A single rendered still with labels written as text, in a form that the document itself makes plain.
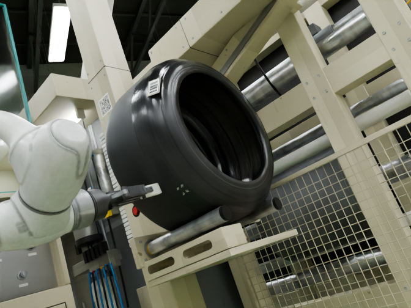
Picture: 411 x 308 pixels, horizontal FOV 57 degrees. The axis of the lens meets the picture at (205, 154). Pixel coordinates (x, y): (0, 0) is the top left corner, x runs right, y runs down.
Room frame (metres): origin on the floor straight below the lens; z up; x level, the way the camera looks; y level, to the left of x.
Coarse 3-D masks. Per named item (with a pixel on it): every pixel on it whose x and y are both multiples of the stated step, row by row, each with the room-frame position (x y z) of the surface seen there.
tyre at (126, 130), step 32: (160, 64) 1.04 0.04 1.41; (192, 64) 1.11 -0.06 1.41; (128, 96) 1.04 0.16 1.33; (160, 96) 0.97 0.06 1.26; (192, 96) 1.36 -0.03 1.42; (224, 96) 1.35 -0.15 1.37; (128, 128) 1.00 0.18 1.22; (160, 128) 0.95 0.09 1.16; (192, 128) 1.46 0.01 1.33; (224, 128) 1.46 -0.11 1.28; (256, 128) 1.32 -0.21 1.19; (128, 160) 1.03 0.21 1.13; (160, 160) 0.97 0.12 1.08; (192, 160) 0.99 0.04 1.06; (224, 160) 1.51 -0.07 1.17; (256, 160) 1.41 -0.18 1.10; (192, 192) 1.02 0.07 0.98; (224, 192) 1.06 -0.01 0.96; (256, 192) 1.17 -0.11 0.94; (160, 224) 1.16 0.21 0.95; (224, 224) 1.22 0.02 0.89
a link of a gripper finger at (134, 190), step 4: (120, 188) 0.86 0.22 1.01; (124, 188) 0.86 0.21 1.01; (128, 188) 0.88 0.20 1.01; (132, 188) 0.89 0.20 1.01; (136, 188) 0.91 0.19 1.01; (140, 188) 0.92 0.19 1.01; (132, 192) 0.89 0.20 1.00; (136, 192) 0.91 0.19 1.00; (140, 192) 0.92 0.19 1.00; (144, 192) 0.93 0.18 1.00; (124, 196) 0.86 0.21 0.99; (128, 196) 0.88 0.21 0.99; (132, 196) 0.90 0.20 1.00
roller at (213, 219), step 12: (204, 216) 1.07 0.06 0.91; (216, 216) 1.04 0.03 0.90; (228, 216) 1.05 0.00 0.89; (180, 228) 1.14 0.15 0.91; (192, 228) 1.10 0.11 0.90; (204, 228) 1.08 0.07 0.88; (156, 240) 1.21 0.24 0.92; (168, 240) 1.17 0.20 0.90; (180, 240) 1.15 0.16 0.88; (156, 252) 1.23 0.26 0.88
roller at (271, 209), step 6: (276, 198) 1.27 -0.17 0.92; (264, 204) 1.28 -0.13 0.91; (270, 204) 1.26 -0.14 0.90; (276, 204) 1.26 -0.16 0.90; (258, 210) 1.29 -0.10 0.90; (264, 210) 1.28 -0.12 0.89; (270, 210) 1.27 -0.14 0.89; (276, 210) 1.27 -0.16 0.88; (246, 216) 1.32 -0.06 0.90; (252, 216) 1.31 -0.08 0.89; (258, 216) 1.30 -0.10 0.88; (264, 216) 1.31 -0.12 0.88; (234, 222) 1.36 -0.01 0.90; (240, 222) 1.35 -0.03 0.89; (246, 222) 1.34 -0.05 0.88; (204, 234) 1.46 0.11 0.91
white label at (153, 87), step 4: (152, 80) 0.98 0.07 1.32; (156, 80) 0.97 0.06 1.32; (148, 84) 0.98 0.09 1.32; (152, 84) 0.97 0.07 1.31; (156, 84) 0.96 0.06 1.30; (148, 88) 0.97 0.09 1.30; (152, 88) 0.96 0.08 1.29; (156, 88) 0.96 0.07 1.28; (148, 92) 0.96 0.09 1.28; (152, 92) 0.96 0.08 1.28; (156, 92) 0.95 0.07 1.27; (148, 96) 0.96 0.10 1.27
